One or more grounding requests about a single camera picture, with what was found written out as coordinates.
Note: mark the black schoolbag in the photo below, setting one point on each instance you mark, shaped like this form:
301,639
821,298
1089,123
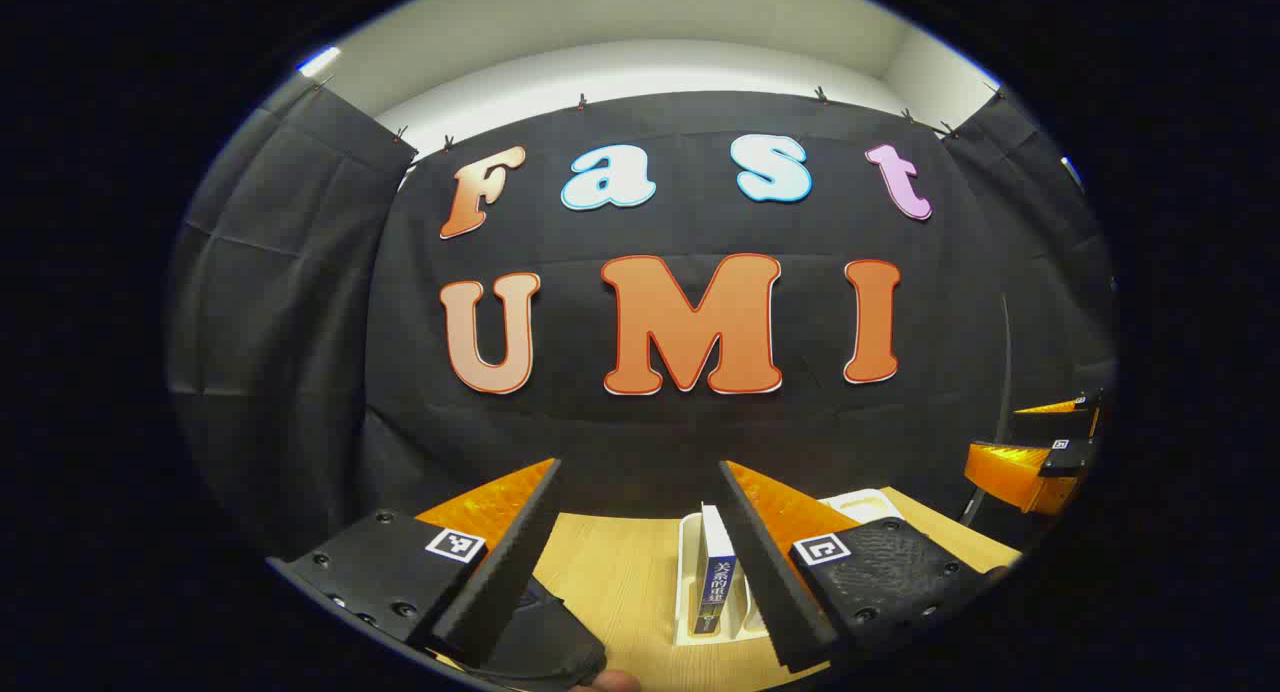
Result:
550,642

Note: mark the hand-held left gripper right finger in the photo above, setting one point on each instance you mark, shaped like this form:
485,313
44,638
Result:
770,582

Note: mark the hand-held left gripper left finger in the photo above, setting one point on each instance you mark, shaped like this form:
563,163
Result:
500,572

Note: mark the white bookshelf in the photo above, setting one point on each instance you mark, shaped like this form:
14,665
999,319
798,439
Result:
685,582

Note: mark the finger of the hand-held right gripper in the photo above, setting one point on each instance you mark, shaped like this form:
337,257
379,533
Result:
1065,457
1085,404

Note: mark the blue cover book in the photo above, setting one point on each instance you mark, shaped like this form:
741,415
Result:
714,582

